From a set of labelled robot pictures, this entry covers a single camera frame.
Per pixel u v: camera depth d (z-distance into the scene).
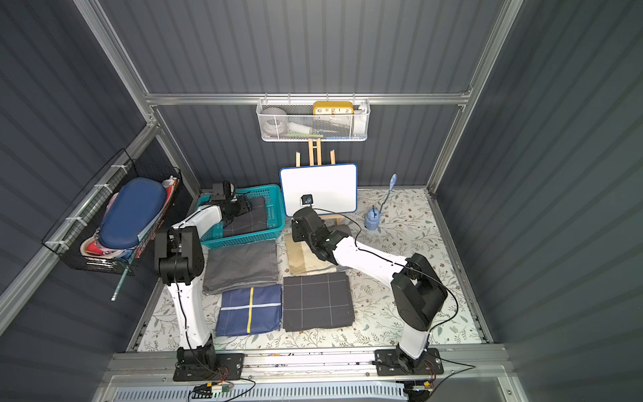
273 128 0.91
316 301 0.85
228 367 0.74
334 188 0.94
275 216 1.10
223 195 0.84
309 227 0.63
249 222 1.06
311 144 0.89
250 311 0.84
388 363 0.73
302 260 0.94
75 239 0.62
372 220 1.01
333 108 0.87
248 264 0.94
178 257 0.58
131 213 0.68
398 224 1.08
